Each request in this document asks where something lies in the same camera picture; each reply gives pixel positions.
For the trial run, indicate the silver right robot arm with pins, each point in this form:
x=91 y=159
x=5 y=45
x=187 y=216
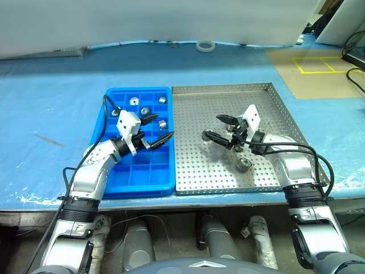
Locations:
x=296 y=171

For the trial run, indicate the blue compartment tray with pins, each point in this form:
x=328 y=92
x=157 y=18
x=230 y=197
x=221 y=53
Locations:
x=142 y=174

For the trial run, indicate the grey rounded leg shape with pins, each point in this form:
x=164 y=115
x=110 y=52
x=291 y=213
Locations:
x=138 y=245
x=218 y=239

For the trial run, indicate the white foam board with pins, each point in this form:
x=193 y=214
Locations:
x=142 y=20

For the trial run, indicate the perforated metal tray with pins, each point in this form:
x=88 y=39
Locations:
x=205 y=171

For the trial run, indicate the grey robot torso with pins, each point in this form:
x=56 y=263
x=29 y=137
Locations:
x=176 y=268

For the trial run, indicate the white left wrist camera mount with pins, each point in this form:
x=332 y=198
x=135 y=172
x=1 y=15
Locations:
x=128 y=122

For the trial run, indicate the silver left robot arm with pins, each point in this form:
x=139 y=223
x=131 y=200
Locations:
x=88 y=177

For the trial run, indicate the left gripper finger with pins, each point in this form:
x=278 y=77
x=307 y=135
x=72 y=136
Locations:
x=161 y=140
x=149 y=118

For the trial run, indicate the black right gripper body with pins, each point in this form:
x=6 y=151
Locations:
x=239 y=137

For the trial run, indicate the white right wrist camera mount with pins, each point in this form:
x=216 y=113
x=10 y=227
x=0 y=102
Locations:
x=252 y=117

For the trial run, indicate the white wrapped table leg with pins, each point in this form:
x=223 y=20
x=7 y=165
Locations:
x=101 y=228
x=261 y=234

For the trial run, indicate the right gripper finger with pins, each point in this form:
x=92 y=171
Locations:
x=228 y=119
x=218 y=138

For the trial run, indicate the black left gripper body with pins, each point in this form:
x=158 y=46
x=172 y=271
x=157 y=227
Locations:
x=139 y=140

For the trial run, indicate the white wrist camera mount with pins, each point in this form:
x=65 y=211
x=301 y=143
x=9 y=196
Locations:
x=128 y=122
x=252 y=117

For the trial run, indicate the white leaning panel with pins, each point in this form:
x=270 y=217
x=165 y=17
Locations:
x=342 y=23

